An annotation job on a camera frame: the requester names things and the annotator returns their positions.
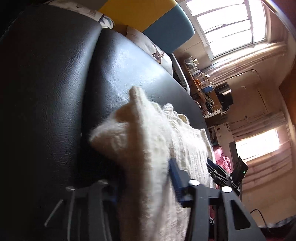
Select cluttered wooden shelf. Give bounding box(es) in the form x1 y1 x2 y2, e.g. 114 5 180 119
184 57 233 118

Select grey yellow blue sofa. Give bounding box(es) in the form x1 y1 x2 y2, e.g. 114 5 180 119
47 0 195 93

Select cat print cushion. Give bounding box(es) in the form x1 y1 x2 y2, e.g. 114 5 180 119
47 0 115 29

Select deer print cushion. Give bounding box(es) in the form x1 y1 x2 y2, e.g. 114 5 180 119
126 26 173 76

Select black leather folding table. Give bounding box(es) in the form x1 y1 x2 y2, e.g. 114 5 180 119
1 4 206 240

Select cream knitted sweater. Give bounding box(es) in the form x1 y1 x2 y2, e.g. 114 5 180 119
89 87 215 240

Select pink cloth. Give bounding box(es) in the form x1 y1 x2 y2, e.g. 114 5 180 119
213 146 232 173

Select striped window curtain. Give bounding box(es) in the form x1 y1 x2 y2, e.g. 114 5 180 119
203 42 287 84

